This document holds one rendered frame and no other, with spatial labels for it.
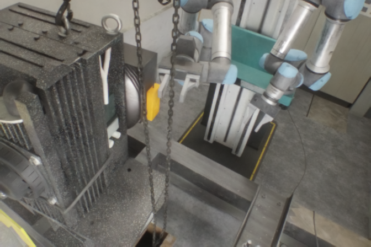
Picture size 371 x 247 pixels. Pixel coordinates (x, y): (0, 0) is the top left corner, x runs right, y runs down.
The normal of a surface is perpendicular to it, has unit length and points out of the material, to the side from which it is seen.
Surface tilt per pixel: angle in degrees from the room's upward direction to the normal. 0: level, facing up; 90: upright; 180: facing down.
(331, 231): 0
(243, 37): 90
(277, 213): 0
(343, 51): 90
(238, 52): 90
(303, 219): 0
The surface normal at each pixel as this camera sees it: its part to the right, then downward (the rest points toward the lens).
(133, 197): 0.11, -0.73
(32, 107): 0.91, 0.34
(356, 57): -0.50, 0.54
